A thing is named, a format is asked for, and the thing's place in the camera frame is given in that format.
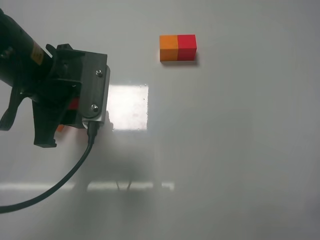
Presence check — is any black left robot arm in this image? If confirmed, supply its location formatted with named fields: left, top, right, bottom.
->
left=0, top=12, right=88, bottom=148

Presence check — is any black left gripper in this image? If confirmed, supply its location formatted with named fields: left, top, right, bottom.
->
left=0, top=43, right=86, bottom=148

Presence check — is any black camera cable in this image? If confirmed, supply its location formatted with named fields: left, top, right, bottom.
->
left=0, top=120, right=100, bottom=214

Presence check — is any red template block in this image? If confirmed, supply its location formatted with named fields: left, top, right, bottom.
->
left=177, top=34, right=197, bottom=61

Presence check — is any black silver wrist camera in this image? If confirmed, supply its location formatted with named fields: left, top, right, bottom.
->
left=78, top=52, right=111, bottom=128

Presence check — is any orange template block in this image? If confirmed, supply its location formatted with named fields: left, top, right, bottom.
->
left=159, top=35, right=179, bottom=62

